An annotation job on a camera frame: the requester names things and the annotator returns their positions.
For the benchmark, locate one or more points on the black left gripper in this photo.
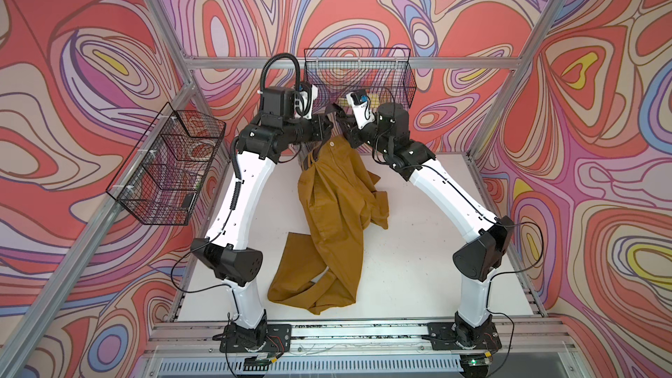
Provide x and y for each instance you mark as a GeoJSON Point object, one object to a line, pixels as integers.
{"type": "Point", "coordinates": [317, 132]}

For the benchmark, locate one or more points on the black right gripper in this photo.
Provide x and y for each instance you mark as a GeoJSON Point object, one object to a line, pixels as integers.
{"type": "Point", "coordinates": [353, 130]}

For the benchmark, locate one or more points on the black leather belt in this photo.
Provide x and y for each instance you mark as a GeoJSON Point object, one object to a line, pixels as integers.
{"type": "Point", "coordinates": [310, 151]}

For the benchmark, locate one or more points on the mustard brown trousers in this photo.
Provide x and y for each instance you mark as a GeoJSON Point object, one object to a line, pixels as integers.
{"type": "Point", "coordinates": [322, 269]}

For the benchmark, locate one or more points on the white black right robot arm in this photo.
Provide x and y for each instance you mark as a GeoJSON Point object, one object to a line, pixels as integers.
{"type": "Point", "coordinates": [487, 236]}

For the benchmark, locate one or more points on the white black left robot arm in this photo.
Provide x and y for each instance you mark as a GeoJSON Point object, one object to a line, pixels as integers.
{"type": "Point", "coordinates": [285, 118]}

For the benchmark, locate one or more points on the yellow sticky notes pad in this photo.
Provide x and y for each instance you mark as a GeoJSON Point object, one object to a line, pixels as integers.
{"type": "Point", "coordinates": [372, 100]}

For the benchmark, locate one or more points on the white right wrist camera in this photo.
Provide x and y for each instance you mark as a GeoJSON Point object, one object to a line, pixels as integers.
{"type": "Point", "coordinates": [360, 103]}

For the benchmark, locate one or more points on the black wire basket back wall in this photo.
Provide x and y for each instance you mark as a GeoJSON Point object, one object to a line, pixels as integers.
{"type": "Point", "coordinates": [336, 71]}

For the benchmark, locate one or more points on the black wire basket wall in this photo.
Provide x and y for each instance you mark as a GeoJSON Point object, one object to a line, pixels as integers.
{"type": "Point", "coordinates": [336, 71]}
{"type": "Point", "coordinates": [160, 183]}

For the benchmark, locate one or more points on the black wire basket left wall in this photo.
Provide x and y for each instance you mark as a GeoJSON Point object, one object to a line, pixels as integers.
{"type": "Point", "coordinates": [160, 183]}

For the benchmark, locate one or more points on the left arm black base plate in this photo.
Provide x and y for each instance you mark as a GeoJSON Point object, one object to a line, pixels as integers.
{"type": "Point", "coordinates": [273, 338]}

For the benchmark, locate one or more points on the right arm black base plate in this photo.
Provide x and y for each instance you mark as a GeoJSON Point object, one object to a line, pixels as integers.
{"type": "Point", "coordinates": [455, 336]}

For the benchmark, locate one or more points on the aluminium front rail frame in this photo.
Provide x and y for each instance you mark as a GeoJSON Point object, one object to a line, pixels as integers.
{"type": "Point", "coordinates": [521, 347]}

